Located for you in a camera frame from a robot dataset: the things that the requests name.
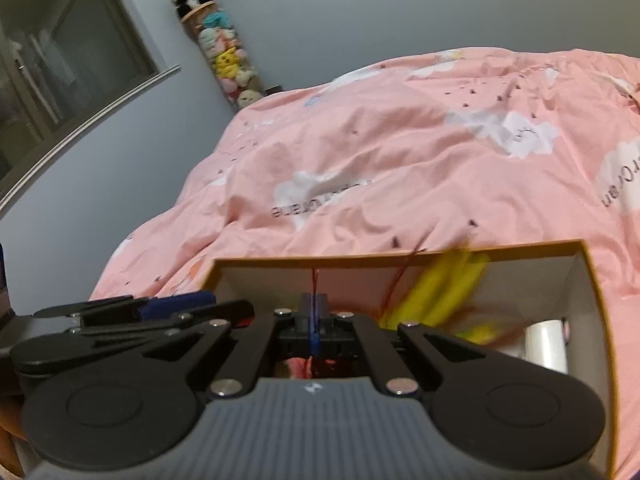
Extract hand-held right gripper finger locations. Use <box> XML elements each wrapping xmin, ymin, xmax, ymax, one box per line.
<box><xmin>314</xmin><ymin>292</ymin><xmax>489</xmax><ymax>399</ymax></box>
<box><xmin>142</xmin><ymin>292</ymin><xmax>315</xmax><ymax>401</ymax></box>

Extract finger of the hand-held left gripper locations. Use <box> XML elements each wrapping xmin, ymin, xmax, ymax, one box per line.
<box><xmin>31</xmin><ymin>289</ymin><xmax>218</xmax><ymax>330</ymax></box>
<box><xmin>80</xmin><ymin>299</ymin><xmax>257</xmax><ymax>348</ymax></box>

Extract yellow tassel with red cord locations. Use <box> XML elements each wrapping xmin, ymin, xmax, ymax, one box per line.
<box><xmin>307</xmin><ymin>246</ymin><xmax>523</xmax><ymax>376</ymax></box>

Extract white box with orange rim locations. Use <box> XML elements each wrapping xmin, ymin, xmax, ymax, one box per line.
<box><xmin>202</xmin><ymin>239</ymin><xmax>624</xmax><ymax>479</ymax></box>

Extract pink printed blanket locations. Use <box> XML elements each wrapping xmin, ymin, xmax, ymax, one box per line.
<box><xmin>87</xmin><ymin>47</ymin><xmax>640</xmax><ymax>480</ymax></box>

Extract clear tube of plush toys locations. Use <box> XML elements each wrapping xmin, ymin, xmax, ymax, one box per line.
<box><xmin>181</xmin><ymin>2</ymin><xmax>267</xmax><ymax>111</ymax></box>

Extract window with grey frame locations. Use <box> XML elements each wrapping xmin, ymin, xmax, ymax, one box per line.
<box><xmin>0</xmin><ymin>0</ymin><xmax>182</xmax><ymax>217</ymax></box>

